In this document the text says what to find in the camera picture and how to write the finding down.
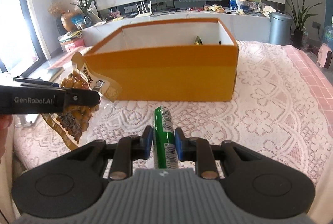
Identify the green cylindrical snack tube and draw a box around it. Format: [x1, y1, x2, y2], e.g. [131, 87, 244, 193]
[153, 106, 178, 169]

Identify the brown nut snack packet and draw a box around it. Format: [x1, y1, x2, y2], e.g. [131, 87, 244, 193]
[41, 52, 122, 150]

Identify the black notebook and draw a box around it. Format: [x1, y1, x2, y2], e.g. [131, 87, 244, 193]
[38, 67, 64, 82]

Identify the pink storage box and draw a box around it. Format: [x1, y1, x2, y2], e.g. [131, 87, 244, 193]
[62, 38, 85, 53]

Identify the orange round vase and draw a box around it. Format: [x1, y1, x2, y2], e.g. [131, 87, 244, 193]
[61, 12, 77, 32]

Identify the orange cardboard box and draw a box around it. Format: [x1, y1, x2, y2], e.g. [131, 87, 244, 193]
[84, 21, 239, 102]

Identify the clear plastic snack wrapper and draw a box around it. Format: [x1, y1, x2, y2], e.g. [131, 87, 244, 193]
[194, 36, 203, 45]

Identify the green potted plant left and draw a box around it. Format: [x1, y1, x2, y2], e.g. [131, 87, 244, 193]
[71, 0, 94, 27]

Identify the white marble tv cabinet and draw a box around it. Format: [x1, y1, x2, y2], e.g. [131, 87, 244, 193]
[82, 11, 270, 47]

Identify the white wifi router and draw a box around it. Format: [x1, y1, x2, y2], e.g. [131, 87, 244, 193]
[135, 1, 152, 18]

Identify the grey pedal trash bin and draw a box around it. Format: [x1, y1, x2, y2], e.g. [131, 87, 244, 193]
[269, 12, 293, 45]

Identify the potted plant right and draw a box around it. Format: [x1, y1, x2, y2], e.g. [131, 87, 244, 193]
[285, 0, 322, 49]

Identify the blue water jug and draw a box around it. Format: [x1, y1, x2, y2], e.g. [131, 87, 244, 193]
[322, 21, 333, 49]

